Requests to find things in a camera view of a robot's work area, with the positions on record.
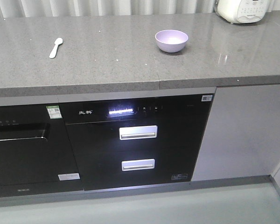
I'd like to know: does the grey cabinet door right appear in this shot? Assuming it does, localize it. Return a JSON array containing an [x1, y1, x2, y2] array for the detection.
[[192, 84, 280, 181]]

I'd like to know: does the black built-in dishwasher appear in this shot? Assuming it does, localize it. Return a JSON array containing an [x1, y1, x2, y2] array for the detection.
[[0, 103, 83, 197]]

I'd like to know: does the lilac plastic bowl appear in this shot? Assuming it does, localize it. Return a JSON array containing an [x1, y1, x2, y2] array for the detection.
[[155, 30, 189, 53]]

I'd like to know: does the black disinfection cabinet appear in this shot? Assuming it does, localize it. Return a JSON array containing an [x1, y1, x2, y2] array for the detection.
[[60, 93, 213, 190]]

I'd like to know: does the white pleated curtain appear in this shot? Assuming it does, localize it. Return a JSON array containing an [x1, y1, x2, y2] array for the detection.
[[0, 0, 215, 18]]

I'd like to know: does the mint green plastic spoon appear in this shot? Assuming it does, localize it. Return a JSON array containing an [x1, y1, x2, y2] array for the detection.
[[49, 37, 63, 59]]

